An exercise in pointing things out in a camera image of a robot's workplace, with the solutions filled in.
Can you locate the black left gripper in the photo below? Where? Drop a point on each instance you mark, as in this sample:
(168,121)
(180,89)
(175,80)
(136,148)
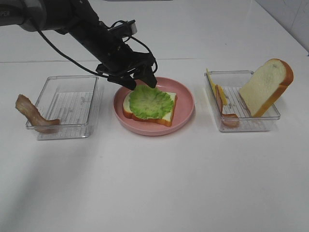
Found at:
(117,58)

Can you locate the green lettuce leaf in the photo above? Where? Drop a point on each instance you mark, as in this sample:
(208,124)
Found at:
(149,103)

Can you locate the bread slice from tray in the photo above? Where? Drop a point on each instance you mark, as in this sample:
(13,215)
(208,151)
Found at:
(166,120)

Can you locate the yellow cheese slice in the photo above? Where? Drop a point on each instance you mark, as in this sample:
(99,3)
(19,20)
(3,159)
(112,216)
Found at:
(213,85)

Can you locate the dark brown bacon strip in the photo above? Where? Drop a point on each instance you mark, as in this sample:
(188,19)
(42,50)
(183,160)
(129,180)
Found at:
(25,107)

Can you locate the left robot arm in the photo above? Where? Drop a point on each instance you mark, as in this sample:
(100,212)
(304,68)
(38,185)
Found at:
(42,15)

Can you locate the pink round plate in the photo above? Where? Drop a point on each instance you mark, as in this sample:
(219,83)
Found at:
(183,110)

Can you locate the left clear plastic tray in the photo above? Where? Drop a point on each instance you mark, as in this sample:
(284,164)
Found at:
(75,101)

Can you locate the clear plastic tray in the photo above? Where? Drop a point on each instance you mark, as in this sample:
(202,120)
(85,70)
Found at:
(235,117)
(75,101)

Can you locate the right clear plastic tray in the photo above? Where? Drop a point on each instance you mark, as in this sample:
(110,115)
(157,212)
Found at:
(235,117)

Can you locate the bread slice in right tray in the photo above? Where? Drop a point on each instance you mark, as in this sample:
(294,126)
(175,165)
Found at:
(266,85)

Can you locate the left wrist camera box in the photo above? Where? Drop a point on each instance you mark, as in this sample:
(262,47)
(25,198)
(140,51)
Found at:
(122,29)

